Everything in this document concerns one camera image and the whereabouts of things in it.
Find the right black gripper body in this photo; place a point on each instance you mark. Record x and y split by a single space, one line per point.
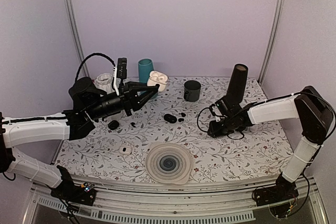
223 130

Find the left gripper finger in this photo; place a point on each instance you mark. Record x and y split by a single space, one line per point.
142 87
139 99

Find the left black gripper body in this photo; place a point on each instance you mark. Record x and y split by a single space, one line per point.
128 102

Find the white earbud charging case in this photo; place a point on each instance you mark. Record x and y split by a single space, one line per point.
159 78

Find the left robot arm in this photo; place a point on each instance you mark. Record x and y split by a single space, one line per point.
89 105

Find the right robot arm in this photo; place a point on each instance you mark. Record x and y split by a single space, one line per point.
316 115

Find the small black earbud case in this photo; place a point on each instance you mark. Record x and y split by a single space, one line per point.
113 125

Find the black oval earbud case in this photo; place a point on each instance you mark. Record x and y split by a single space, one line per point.
170 118

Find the small white open case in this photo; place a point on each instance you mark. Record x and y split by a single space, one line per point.
125 150

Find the teal tapered vase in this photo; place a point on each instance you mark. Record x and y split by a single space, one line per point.
145 66

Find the white ribbed vase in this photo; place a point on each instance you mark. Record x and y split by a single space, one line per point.
104 82

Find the dark brown tall vase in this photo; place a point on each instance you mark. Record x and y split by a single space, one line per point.
237 84

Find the dark grey mug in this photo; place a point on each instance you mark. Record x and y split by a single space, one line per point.
192 89

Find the cream swirl ceramic plate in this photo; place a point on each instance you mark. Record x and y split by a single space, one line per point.
168 163

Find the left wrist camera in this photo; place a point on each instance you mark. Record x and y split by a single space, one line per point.
119 75

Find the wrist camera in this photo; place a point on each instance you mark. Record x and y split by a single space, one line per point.
119 75
224 107

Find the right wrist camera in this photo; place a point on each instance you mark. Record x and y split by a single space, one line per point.
224 107

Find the aluminium front rail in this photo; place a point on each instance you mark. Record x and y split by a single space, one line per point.
221 202

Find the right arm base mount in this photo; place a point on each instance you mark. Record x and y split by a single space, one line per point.
281 191

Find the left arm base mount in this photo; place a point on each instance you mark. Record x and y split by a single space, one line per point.
84 194

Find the aluminium left frame post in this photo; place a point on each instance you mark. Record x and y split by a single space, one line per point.
74 30

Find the aluminium frame post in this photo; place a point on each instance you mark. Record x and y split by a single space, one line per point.
271 41
74 30

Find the aluminium right frame post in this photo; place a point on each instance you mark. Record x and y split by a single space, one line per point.
271 41

